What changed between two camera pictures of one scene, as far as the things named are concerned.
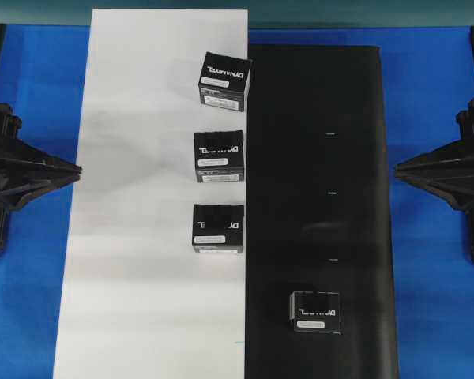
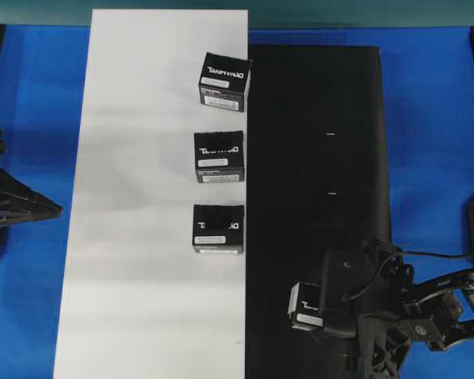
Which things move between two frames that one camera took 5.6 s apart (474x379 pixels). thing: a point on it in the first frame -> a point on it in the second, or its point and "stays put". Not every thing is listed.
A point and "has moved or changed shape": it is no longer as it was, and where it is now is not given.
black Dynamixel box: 218,228 stays put
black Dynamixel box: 224,81 stays put
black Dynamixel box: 219,156 stays put
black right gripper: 473,149 -> 381,339
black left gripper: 4,151 -> 1,187
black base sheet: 317,216 stays put
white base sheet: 137,302 stays put
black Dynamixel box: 316,312 has moved or changed shape
